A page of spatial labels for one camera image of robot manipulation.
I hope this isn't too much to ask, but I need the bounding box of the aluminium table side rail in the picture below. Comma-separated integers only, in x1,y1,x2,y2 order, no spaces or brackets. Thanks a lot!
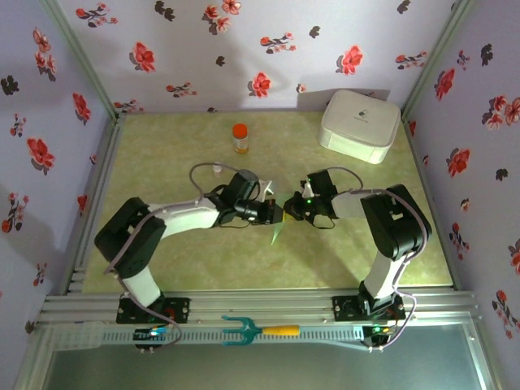
60,113,127,294
401,115,462,292

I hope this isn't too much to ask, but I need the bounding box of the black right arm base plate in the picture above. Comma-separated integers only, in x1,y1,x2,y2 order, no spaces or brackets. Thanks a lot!
331,295,407,324

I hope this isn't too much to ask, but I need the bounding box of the lavender right arm cable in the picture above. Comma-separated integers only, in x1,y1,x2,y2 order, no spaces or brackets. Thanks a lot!
324,166,431,351

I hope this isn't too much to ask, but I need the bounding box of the white slotted cable duct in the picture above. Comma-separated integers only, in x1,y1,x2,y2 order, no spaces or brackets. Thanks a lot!
52,322,366,351

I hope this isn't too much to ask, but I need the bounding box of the orange-capped bottle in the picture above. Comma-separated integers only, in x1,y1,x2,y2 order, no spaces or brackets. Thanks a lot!
231,123,249,154

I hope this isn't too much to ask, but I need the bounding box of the lavender left arm cable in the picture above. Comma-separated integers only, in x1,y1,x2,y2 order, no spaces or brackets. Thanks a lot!
103,162,245,351

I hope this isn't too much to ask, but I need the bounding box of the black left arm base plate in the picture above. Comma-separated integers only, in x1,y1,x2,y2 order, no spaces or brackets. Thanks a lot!
116,296,192,325

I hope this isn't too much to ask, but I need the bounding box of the lavender arm cable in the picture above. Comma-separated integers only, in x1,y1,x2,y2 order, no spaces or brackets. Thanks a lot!
103,162,245,351
324,166,431,351

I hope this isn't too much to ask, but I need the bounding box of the aluminium frame rail with slots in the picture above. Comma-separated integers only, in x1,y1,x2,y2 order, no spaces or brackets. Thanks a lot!
37,288,483,328

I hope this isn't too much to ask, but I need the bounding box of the teal garden fork yellow handle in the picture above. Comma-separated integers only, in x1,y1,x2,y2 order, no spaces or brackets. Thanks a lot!
221,314,301,347

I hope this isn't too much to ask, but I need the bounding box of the white plastic box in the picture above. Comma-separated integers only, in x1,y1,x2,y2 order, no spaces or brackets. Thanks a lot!
318,89,401,165

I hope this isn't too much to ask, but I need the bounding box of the aluminium frame post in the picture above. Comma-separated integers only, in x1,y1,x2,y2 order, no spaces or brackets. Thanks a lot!
400,0,476,121
39,0,125,121

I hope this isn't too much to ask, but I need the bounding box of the light green paper sheet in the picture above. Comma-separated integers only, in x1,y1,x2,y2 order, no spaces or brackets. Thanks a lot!
269,193,288,247

